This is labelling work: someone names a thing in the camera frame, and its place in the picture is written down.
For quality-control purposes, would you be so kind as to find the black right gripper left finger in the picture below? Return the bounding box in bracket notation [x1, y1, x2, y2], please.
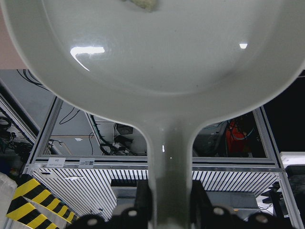
[134, 180, 153, 229]

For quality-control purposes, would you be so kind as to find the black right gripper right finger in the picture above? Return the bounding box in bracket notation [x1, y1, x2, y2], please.
[192, 180, 213, 229]

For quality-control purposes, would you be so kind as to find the pale green plastic dustpan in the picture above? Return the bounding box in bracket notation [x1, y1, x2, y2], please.
[0, 0, 305, 229]

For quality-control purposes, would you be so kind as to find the brown bread piece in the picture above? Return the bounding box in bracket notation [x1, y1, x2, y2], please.
[120, 0, 159, 12]

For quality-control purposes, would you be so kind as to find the yellow black hazard block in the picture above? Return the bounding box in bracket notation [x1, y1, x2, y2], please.
[6, 174, 78, 229]

